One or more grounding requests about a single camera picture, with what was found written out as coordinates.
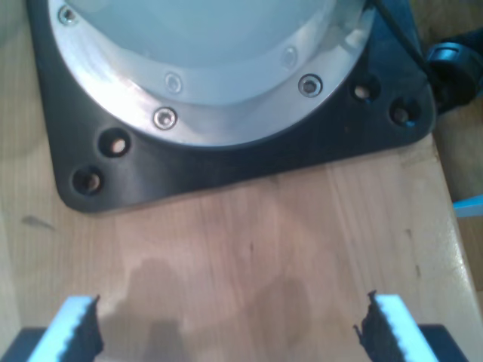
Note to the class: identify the black caster wheel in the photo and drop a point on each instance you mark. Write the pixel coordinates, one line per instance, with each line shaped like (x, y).
(449, 56)

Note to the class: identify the light blue tape strip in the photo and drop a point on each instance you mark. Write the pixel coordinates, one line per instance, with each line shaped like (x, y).
(469, 207)

